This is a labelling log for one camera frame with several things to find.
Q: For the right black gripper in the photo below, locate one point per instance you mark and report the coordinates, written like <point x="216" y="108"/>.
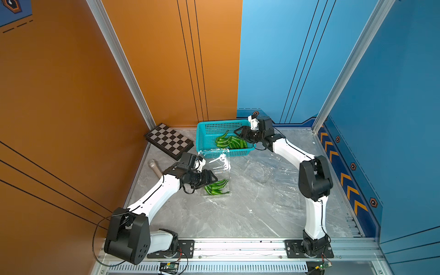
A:
<point x="246" y="129"/>

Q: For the left aluminium frame post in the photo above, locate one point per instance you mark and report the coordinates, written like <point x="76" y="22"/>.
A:
<point x="111" y="38"/>

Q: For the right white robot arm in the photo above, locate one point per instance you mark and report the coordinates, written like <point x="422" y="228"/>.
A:
<point x="315" y="179"/>

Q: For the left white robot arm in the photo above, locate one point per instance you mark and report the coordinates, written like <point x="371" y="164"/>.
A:
<point x="129" y="237"/>

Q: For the green pepper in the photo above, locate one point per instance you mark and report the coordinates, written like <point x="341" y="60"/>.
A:
<point x="222" y="140"/>
<point x="236" y="143"/>

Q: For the aluminium frame post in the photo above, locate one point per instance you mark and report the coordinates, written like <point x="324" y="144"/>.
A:
<point x="111" y="38"/>
<point x="373" y="24"/>

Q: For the clear pepper container front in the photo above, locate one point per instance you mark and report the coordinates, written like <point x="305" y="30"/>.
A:
<point x="218" y="188"/>

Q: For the black white checkerboard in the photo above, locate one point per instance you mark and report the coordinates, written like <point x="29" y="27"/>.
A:
<point x="170" y="141"/>

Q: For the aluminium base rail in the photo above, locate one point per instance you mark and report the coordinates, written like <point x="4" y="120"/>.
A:
<point x="258" y="256"/>

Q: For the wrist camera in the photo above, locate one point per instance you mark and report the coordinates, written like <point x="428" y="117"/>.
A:
<point x="254" y="122"/>
<point x="199" y="163"/>

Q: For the teal plastic basket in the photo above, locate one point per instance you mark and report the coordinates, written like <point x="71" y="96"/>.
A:
<point x="213" y="136"/>

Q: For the right aluminium frame post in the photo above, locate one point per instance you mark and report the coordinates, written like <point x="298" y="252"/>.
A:
<point x="373" y="24"/>

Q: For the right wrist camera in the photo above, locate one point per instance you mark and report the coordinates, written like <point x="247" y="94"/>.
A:
<point x="254" y="122"/>

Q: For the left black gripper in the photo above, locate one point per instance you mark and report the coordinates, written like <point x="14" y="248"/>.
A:
<point x="206" y="178"/>

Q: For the circuit board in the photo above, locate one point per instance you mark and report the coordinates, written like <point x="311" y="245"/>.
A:
<point x="168" y="268"/>
<point x="324" y="266"/>

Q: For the right circuit board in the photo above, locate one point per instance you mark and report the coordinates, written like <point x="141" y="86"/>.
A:
<point x="324" y="266"/>

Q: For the left circuit board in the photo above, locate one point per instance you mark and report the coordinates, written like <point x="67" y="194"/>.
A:
<point x="168" y="268"/>

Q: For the clear pepper container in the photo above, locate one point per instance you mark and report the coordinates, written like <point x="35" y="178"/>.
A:
<point x="258" y="172"/>
<point x="287" y="200"/>
<point x="218" y="188"/>

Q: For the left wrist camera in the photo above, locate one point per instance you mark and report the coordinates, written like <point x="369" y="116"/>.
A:
<point x="199" y="163"/>

